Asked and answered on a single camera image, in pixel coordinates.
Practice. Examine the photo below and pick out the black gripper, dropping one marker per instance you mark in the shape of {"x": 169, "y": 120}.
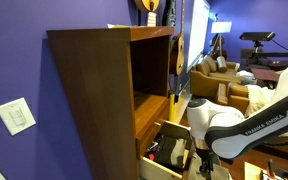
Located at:
{"x": 209, "y": 163}

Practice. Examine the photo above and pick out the wooden cabinet drawer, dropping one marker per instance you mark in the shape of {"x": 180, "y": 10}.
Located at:
{"x": 147, "y": 133}
{"x": 175, "y": 128}

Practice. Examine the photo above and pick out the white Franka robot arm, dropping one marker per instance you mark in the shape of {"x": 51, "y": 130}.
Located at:
{"x": 224, "y": 120}

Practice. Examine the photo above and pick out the brown wooden cabinet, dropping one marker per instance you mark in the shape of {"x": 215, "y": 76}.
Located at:
{"x": 94, "y": 100}

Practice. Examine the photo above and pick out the grey PetSafe fabric bag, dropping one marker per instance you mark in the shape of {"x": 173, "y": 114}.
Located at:
{"x": 170, "y": 151}

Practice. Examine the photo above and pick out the orange and white device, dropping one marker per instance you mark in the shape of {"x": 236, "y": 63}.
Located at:
{"x": 267, "y": 175}

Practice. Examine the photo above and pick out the black upright tool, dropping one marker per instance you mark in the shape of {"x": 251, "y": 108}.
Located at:
{"x": 270, "y": 166}

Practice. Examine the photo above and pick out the cream knitted blanket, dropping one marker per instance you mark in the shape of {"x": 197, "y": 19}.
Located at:
{"x": 257, "y": 96}

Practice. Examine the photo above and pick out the brown leather sofa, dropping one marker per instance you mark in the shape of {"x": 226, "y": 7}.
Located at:
{"x": 210, "y": 80}

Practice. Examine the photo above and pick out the brown cylinder cushion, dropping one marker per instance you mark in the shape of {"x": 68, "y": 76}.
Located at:
{"x": 221, "y": 64}

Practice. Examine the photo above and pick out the dark red table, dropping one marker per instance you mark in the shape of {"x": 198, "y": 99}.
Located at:
{"x": 264, "y": 73}

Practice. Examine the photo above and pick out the brown acoustic guitar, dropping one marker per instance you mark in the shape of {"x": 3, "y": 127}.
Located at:
{"x": 177, "y": 55}

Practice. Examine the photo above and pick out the music stand with sheet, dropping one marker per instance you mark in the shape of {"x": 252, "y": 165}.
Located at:
{"x": 221, "y": 27}

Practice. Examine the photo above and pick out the small striped card box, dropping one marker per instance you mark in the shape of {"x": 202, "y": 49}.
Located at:
{"x": 151, "y": 19}

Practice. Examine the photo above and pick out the black hanging instrument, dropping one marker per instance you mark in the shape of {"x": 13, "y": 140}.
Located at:
{"x": 170, "y": 11}

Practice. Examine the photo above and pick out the white paper sheet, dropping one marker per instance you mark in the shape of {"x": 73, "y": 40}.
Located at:
{"x": 117, "y": 25}

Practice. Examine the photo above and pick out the yellow stanchion post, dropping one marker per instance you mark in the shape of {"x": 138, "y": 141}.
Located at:
{"x": 172, "y": 106}

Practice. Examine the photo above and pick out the black camera tripod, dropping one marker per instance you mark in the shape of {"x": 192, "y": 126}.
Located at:
{"x": 258, "y": 50}

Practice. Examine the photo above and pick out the white wall board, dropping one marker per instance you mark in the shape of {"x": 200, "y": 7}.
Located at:
{"x": 199, "y": 33}

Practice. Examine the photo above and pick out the black stereo camera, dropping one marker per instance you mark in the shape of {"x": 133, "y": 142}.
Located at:
{"x": 257, "y": 36}

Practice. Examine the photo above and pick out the white light switch plate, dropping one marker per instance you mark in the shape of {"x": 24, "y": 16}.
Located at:
{"x": 15, "y": 116}

